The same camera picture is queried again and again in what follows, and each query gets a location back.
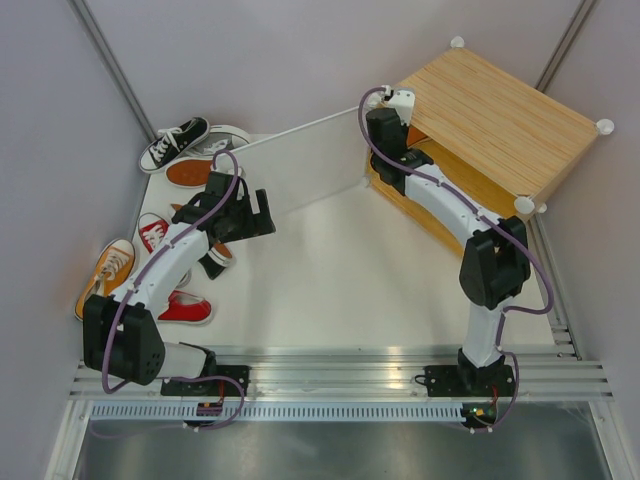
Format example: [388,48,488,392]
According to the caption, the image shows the black sneaker white laces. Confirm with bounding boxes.
[138,117,210,174]

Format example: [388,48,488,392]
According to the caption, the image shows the red sneaker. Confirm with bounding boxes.
[158,290,213,326]
[137,212,169,253]

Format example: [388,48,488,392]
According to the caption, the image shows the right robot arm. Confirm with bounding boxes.
[365,107,531,397]

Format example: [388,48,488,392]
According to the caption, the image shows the white slotted cable duct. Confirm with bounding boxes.
[91,401,464,423]

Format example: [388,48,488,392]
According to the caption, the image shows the overturned grey sneaker orange sole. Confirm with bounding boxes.
[165,158,212,188]

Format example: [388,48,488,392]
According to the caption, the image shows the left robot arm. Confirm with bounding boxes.
[83,172,276,396]

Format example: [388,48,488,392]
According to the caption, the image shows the wooden shoe cabinet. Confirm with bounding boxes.
[364,36,616,259]

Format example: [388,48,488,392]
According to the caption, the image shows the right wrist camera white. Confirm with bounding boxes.
[382,85,416,126]

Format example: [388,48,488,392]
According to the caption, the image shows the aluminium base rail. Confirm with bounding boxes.
[69,344,616,401]

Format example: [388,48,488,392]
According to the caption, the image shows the red sneaker upper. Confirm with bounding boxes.
[137,212,169,253]

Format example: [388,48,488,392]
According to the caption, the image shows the black sneaker on side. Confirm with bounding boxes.
[169,203,233,287]

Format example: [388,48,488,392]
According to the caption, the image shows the red sneaker lower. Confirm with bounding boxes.
[158,290,213,326]

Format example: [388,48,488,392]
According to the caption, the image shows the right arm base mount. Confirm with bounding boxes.
[413,364,516,398]

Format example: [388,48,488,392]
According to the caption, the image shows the white cabinet door panel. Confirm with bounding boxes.
[233,108,368,217]

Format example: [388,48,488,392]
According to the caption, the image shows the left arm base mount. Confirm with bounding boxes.
[160,365,251,399]

